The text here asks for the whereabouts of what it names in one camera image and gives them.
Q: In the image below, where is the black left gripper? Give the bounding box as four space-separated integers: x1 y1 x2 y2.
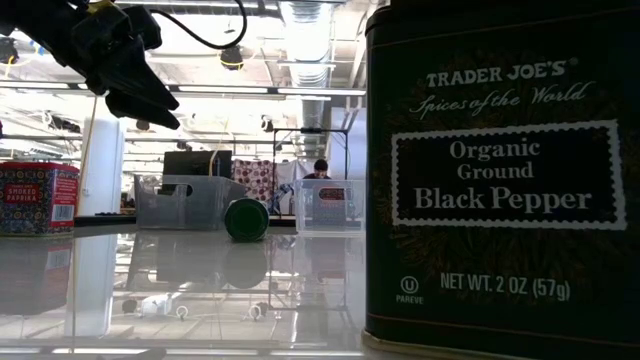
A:
67 3 182 131

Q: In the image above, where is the green lidded spice jar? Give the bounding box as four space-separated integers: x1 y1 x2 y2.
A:
223 197 271 244

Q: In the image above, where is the black pepper spice tin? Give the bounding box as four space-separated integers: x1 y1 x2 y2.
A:
360 0 640 360

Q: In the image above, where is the white column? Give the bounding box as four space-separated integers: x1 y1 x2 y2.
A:
78 117 126 217

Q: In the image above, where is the black monitor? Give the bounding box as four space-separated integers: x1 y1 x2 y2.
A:
162 149 234 179

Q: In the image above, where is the left clear bin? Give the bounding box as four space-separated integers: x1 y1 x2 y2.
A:
133 173 248 232

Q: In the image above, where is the black ceiling device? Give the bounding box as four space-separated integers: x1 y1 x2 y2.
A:
0 37 20 65

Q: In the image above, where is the red white patterned cloth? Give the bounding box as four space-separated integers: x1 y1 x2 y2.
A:
232 158 275 202

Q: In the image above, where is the person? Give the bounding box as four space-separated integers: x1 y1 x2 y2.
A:
302 158 334 181

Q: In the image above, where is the clear plastic bin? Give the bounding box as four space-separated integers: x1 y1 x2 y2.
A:
293 178 367 237

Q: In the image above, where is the long yellow cable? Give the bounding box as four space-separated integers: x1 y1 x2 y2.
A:
74 94 100 217

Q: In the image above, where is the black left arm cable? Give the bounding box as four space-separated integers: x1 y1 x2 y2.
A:
148 0 249 51

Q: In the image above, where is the black overhead camera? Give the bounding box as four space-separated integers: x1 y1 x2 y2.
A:
219 44 245 71

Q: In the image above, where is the black aluminium table frame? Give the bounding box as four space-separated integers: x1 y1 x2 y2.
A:
73 213 297 229

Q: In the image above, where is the overhead frame bar with lights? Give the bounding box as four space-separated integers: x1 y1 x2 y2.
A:
0 79 367 101

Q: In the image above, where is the silver ventilation duct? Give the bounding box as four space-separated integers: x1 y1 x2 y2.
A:
278 0 335 151

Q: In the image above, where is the black metal stand frame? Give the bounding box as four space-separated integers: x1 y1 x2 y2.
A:
271 127 350 217

